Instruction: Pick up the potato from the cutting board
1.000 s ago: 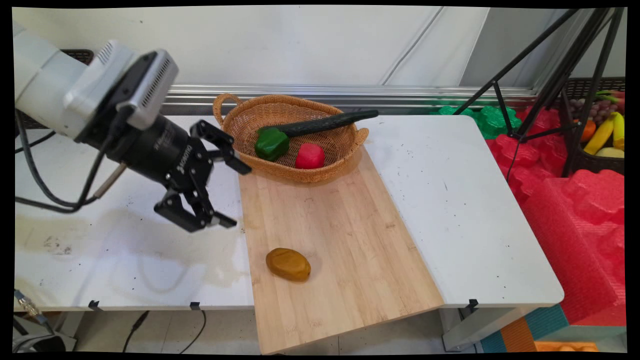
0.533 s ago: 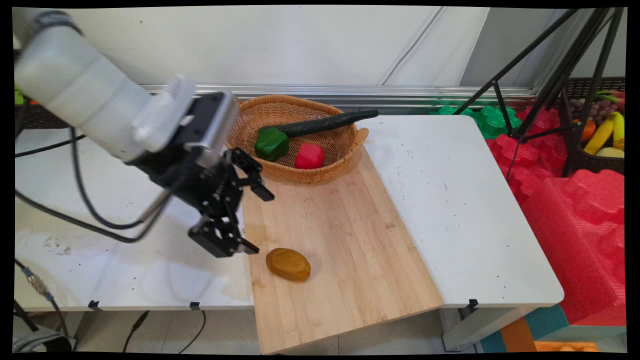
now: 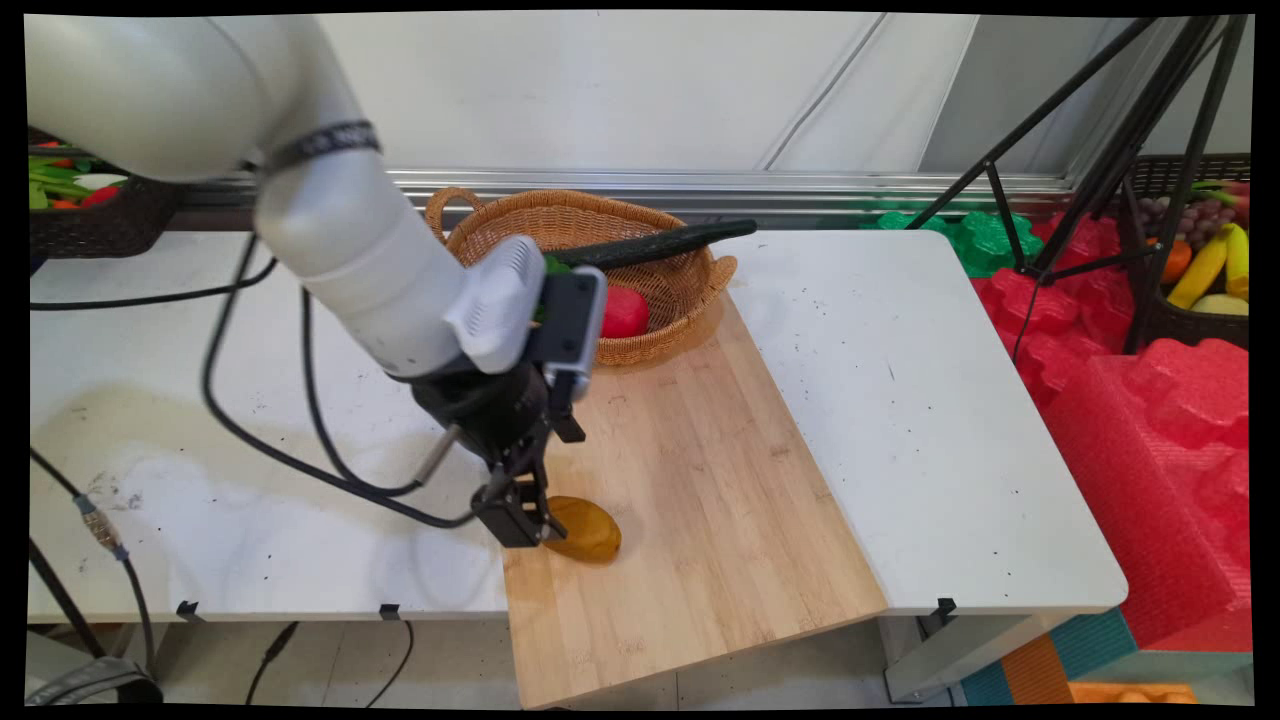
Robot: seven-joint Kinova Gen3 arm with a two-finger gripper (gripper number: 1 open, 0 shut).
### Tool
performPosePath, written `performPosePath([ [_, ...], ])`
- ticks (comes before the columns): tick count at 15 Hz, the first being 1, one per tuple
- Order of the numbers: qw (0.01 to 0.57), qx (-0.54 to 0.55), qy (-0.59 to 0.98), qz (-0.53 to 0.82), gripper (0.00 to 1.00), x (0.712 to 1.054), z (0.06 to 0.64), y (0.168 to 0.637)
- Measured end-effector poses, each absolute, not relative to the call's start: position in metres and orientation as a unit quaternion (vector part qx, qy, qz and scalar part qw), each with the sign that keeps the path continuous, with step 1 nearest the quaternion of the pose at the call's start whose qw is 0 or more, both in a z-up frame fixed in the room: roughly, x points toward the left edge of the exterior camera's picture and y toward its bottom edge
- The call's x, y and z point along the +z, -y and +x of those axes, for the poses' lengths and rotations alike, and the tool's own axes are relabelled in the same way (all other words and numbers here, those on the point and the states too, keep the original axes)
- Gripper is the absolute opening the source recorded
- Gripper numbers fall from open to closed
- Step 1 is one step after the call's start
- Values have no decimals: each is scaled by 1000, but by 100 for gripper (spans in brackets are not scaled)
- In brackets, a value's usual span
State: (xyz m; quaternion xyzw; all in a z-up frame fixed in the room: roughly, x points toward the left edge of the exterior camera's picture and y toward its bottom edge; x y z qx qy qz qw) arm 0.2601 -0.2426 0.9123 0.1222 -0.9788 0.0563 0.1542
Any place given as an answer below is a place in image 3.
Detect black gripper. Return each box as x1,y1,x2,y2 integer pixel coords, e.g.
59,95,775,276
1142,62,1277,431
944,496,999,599
410,360,588,550

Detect yellow-brown potato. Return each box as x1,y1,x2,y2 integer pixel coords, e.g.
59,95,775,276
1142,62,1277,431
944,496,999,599
542,496,623,564

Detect green bell pepper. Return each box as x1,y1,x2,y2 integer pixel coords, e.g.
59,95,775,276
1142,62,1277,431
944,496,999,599
534,254,572,323

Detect bamboo cutting board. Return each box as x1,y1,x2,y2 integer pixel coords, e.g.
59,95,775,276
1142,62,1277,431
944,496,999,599
500,293,890,710

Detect dark green cucumber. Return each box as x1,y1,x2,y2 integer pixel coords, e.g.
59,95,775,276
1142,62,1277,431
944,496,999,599
545,219,759,270

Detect round wicker basket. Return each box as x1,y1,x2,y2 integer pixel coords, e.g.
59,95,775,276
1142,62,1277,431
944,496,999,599
425,187,739,367

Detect white table leg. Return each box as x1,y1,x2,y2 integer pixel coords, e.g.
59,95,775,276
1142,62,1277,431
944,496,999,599
878,610,1063,704

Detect dark basket with vegetables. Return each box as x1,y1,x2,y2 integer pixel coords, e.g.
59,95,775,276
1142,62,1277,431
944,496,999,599
28,125,187,260

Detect green foam puzzle mat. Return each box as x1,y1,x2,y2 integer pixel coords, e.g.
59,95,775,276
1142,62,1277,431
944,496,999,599
860,203,1047,280

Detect teal and orange foam mat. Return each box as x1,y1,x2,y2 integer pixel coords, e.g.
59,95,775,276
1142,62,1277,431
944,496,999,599
958,607,1138,707

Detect red foam puzzle mat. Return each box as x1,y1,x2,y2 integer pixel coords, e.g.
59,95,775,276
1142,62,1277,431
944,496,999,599
970,210,1153,409

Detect green leafy vegetables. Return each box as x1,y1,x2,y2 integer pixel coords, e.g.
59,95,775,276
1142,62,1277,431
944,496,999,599
28,152,101,211

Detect large red foam block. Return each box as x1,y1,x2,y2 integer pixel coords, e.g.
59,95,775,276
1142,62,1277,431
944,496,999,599
1040,337,1252,653

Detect dark basket with fruit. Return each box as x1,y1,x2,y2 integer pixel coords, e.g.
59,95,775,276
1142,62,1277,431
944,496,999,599
1120,153,1252,350

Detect black tripod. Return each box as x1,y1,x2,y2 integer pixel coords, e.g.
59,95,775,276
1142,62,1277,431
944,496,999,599
905,15,1251,357

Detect yellow banana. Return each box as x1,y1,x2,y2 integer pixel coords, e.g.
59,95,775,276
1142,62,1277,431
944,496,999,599
1167,222,1230,310
1224,224,1251,302

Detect purple grape bunch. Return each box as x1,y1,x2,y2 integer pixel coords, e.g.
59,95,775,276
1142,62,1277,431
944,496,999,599
1138,194,1238,251

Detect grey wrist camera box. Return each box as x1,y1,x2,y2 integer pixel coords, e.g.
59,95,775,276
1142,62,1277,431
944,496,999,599
528,268,609,402

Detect black floor cable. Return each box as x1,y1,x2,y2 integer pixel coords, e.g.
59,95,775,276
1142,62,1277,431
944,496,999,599
363,620,415,708
244,621,301,707

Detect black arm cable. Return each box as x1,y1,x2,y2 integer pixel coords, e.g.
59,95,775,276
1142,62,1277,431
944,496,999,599
300,288,425,498

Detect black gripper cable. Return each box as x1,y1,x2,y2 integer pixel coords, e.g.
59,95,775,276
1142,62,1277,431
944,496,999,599
202,234,477,530

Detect aluminium wall rail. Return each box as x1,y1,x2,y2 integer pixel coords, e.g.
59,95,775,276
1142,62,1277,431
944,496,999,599
180,167,1083,217

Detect black cable with metal connector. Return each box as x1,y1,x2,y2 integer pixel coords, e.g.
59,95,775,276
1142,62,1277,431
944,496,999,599
28,448,157,673

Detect black table cable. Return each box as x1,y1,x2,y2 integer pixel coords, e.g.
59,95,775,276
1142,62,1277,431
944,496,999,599
30,257,279,311

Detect grey strap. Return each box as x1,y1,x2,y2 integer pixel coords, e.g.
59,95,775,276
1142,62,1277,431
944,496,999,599
25,656,164,707

